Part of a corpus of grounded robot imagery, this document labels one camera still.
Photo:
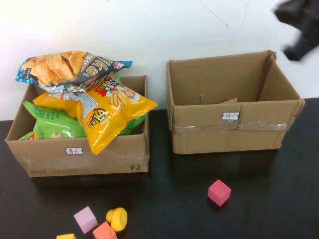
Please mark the blue ridged chips bag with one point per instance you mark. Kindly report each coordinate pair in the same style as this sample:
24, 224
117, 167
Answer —
57, 67

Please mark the yellow mushroom-shaped toy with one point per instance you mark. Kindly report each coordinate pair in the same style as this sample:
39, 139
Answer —
118, 219

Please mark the yellow fries snack bag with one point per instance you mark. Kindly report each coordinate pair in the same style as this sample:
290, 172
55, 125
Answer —
109, 124

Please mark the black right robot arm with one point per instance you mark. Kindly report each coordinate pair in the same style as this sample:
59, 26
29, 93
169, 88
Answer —
304, 15

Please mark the small green yellow chips bag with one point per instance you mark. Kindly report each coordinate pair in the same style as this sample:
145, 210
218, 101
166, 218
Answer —
28, 137

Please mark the red foam cube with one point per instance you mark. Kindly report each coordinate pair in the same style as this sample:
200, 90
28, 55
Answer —
218, 192

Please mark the light pink foam cube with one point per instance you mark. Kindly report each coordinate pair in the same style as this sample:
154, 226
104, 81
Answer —
86, 220

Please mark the orange foam cube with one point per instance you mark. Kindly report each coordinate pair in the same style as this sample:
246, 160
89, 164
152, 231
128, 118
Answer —
104, 231

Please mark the taped open cardboard box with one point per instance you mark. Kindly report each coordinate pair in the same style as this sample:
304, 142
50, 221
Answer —
211, 137

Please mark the cardboard box with F2 print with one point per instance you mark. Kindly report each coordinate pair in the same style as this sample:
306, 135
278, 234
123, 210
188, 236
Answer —
112, 161

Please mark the large green snack bag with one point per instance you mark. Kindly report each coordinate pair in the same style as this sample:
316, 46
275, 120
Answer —
54, 122

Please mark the brown snack packet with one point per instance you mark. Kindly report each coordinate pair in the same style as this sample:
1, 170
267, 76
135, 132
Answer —
231, 100

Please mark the yellow foam cube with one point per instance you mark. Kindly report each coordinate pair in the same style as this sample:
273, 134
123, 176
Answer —
66, 236

